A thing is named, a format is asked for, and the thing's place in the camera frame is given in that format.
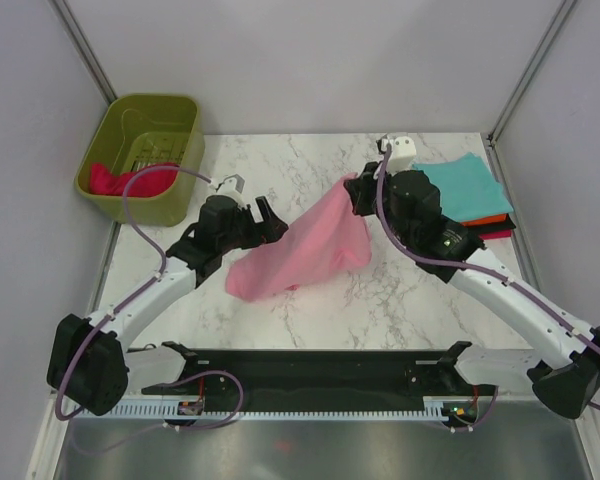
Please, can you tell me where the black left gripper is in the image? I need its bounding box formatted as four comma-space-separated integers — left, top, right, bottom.
218, 197, 287, 254

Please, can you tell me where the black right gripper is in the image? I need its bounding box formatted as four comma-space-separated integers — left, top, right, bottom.
346, 160, 413, 247

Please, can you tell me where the pink t shirt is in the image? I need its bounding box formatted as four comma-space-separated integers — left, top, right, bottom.
225, 173, 372, 302

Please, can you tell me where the red t shirt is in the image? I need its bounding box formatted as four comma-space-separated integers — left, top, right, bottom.
89, 163, 177, 198

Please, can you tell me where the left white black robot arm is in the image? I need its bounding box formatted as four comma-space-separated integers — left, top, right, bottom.
47, 195, 288, 416

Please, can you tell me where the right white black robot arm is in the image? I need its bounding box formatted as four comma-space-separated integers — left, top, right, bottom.
344, 162, 600, 419

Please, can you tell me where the folded teal t shirt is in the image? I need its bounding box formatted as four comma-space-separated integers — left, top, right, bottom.
412, 153, 513, 223

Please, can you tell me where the folded orange t shirt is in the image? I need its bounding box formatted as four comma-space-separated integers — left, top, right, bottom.
463, 214, 509, 228

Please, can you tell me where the folded magenta t shirt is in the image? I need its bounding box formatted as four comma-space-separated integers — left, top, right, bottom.
479, 230, 513, 240

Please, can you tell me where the folded black t shirt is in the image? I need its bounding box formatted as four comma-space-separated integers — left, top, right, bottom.
469, 215, 516, 236

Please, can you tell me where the olive green plastic bin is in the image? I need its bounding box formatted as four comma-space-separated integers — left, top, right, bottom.
74, 94, 205, 226

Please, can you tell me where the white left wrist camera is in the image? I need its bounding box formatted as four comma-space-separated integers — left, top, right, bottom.
210, 174, 245, 202

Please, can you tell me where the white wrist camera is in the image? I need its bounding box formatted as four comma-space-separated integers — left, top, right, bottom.
376, 134, 417, 173
210, 174, 245, 202

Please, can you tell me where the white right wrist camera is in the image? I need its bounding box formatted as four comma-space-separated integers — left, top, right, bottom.
376, 134, 417, 173

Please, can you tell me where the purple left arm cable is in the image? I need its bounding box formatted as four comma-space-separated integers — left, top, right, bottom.
54, 167, 216, 422

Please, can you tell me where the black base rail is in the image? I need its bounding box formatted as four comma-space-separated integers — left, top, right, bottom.
160, 349, 494, 413

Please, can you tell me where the white slotted cable duct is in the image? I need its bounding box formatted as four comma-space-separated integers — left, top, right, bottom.
103, 398, 476, 422

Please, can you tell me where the right aluminium frame post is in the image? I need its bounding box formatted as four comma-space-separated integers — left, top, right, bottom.
486, 0, 580, 148

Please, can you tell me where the aluminium frame post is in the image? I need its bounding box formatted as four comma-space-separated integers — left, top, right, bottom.
48, 0, 117, 104
486, 0, 580, 148

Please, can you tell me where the left aluminium frame post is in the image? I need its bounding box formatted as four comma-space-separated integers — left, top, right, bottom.
48, 0, 117, 104

